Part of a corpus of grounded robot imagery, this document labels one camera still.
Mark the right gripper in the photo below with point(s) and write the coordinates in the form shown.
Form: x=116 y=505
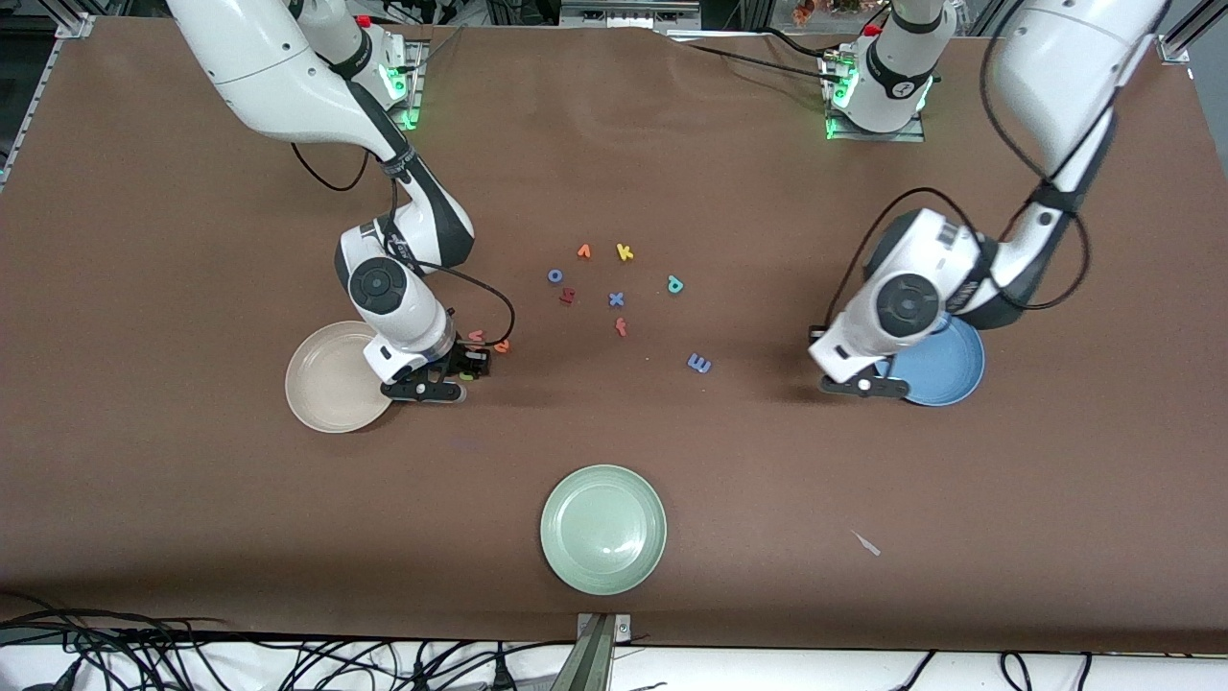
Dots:
x=467 y=362

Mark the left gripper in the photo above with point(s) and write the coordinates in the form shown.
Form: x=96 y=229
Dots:
x=814 y=329

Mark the blue letter m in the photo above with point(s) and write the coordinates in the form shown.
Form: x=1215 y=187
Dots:
x=699 y=364

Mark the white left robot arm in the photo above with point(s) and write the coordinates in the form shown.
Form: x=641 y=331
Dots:
x=1055 y=67

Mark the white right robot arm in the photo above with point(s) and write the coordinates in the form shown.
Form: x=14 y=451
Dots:
x=278 y=86

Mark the blue plate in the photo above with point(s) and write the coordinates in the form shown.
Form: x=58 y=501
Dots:
x=950 y=369

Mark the brown table cover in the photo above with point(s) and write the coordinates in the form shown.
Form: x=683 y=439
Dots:
x=767 y=461

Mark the beige brown plate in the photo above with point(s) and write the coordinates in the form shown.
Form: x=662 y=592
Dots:
x=326 y=384

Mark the small white paper scrap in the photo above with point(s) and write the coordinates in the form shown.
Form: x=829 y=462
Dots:
x=868 y=545

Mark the pale green plate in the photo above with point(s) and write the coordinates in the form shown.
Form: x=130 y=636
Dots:
x=603 y=530

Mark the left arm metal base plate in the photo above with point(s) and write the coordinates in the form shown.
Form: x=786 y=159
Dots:
x=875 y=134

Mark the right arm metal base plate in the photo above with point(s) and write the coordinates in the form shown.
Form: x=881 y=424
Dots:
x=413 y=96

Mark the grey metal bracket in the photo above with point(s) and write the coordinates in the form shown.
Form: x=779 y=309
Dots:
x=597 y=657

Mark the silver metal rail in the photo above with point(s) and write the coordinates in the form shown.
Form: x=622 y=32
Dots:
x=628 y=14

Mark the aluminium frame profile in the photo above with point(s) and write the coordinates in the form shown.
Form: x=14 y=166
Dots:
x=75 y=27
x=1178 y=46

